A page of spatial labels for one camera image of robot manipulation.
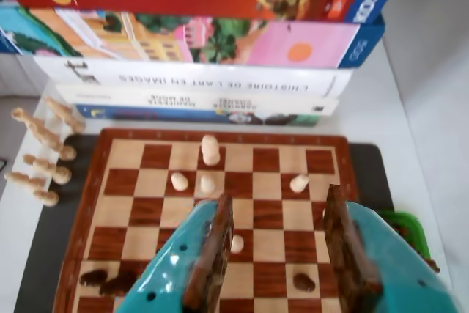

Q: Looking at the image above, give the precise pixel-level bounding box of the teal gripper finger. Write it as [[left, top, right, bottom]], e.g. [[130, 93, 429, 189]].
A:
[[322, 183, 465, 313], [114, 193, 235, 313]]

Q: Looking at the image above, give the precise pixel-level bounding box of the tall light wooden chess piece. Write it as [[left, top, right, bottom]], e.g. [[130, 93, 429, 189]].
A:
[[200, 134, 221, 166]]

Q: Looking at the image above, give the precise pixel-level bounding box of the green tray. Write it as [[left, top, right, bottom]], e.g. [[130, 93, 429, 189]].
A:
[[377, 209, 440, 273]]

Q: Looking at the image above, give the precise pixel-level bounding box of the light wooden pawn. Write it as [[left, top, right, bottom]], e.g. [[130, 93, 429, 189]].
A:
[[170, 172, 188, 192], [199, 174, 217, 195], [290, 174, 310, 194], [230, 234, 245, 255]]

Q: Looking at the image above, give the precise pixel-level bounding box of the black mat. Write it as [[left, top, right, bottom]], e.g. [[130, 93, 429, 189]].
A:
[[12, 132, 396, 313]]

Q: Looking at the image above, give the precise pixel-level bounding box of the wooden chessboard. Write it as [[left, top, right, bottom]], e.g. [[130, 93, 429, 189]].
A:
[[54, 128, 362, 313]]

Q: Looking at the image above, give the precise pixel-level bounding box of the blue illustrated book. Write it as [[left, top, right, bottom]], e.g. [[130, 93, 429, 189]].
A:
[[75, 104, 320, 128]]

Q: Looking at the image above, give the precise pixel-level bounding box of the cream paperback book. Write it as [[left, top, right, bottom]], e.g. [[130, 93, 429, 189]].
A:
[[54, 84, 341, 116]]

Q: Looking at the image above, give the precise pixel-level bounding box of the white art history book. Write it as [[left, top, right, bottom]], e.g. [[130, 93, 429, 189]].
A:
[[32, 54, 353, 100]]

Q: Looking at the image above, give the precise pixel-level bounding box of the colourful puzzle box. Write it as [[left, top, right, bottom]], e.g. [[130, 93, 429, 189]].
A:
[[0, 7, 386, 70]]

